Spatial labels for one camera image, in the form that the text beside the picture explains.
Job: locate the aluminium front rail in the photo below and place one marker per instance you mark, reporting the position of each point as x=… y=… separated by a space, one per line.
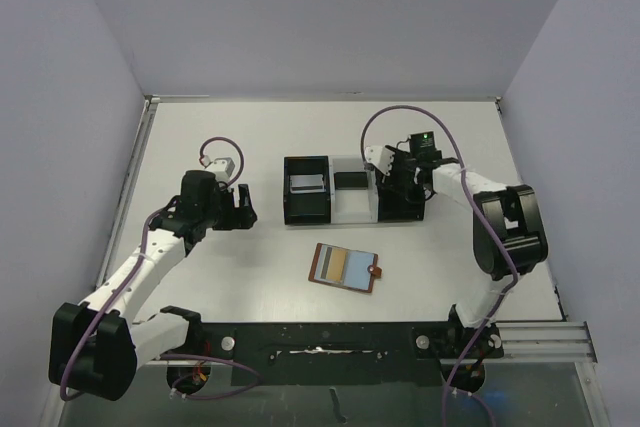
x=528 y=342

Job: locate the silver white card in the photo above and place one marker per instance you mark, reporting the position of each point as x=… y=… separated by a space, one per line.
x=308 y=183

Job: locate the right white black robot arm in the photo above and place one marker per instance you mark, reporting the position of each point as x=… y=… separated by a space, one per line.
x=508 y=235

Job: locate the brown leather card holder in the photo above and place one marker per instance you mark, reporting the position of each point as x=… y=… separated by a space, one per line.
x=347 y=269

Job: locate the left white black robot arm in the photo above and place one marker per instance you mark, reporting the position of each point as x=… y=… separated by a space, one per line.
x=96 y=345

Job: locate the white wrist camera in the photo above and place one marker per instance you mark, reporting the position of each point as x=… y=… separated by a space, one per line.
x=222 y=167
x=379 y=158

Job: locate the dark card pocket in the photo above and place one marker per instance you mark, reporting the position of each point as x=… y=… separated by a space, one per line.
x=351 y=180

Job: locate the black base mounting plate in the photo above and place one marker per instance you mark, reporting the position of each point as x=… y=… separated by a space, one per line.
x=330 y=371

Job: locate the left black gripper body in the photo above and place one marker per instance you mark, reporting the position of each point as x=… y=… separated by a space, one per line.
x=222 y=204

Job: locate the black white three-bin tray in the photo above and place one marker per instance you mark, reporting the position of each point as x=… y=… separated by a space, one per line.
x=342 y=207

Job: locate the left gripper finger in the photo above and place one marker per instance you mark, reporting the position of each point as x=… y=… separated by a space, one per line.
x=245 y=210
x=236 y=219

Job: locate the gold card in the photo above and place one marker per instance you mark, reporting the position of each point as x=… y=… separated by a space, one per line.
x=331 y=264

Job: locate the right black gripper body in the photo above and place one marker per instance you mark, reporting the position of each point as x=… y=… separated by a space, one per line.
x=400 y=178

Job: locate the aluminium left rail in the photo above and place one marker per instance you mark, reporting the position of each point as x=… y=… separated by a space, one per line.
x=113 y=252

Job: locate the aluminium rail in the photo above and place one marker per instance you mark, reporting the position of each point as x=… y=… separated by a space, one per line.
x=528 y=342
x=113 y=252

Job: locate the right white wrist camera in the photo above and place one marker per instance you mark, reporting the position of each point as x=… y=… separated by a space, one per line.
x=379 y=158

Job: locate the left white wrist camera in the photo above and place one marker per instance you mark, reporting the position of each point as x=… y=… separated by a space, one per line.
x=222 y=167

